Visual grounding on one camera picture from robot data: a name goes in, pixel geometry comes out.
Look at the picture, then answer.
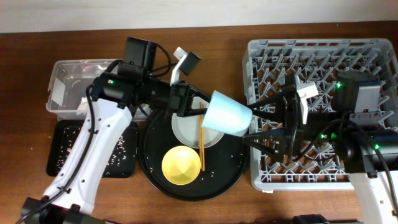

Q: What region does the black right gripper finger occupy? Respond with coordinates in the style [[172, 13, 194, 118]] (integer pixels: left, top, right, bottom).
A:
[[243, 128, 287, 162], [247, 91, 288, 122]]

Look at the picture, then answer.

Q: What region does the black rectangular tray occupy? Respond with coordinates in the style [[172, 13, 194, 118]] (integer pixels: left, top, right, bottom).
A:
[[45, 119, 139, 179]]

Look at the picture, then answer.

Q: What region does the wooden chopstick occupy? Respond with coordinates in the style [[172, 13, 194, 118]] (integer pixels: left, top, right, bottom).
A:
[[199, 114, 205, 171]]

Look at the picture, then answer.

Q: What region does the white tissue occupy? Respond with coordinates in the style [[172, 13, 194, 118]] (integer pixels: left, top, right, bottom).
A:
[[76, 97, 89, 113]]

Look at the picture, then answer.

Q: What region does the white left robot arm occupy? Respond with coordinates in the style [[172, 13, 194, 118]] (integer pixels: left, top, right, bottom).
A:
[[18, 72, 210, 223]]

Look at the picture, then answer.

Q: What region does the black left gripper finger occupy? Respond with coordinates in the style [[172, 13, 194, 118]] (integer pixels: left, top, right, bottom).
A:
[[188, 84, 211, 103], [180, 108, 207, 117]]

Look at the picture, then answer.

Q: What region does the right wooden chopstick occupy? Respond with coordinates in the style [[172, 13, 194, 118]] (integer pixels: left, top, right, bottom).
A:
[[199, 114, 205, 171]]

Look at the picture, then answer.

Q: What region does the round black serving tray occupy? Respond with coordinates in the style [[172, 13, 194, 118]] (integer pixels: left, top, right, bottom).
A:
[[138, 110, 249, 202]]

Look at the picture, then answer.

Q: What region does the clear plastic waste bin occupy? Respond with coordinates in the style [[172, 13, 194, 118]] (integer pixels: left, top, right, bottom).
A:
[[45, 58, 150, 121]]

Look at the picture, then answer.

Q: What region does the left wooden chopstick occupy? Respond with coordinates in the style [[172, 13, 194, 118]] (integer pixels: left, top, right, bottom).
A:
[[199, 114, 205, 171]]

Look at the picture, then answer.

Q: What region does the yellow bowl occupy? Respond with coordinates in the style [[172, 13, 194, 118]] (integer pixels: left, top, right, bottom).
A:
[[161, 146, 201, 185]]

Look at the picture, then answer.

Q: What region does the light blue plastic cup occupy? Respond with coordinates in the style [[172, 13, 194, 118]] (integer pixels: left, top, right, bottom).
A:
[[201, 91, 253, 137]]

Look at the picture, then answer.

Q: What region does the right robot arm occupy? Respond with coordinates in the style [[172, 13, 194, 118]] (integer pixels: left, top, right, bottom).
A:
[[243, 71, 397, 223]]

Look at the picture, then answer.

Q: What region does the grey dishwasher rack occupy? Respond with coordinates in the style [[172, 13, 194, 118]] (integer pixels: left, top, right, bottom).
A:
[[242, 39, 397, 192]]

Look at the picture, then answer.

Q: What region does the grey round plate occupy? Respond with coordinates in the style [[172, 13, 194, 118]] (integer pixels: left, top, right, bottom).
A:
[[172, 113, 224, 149]]

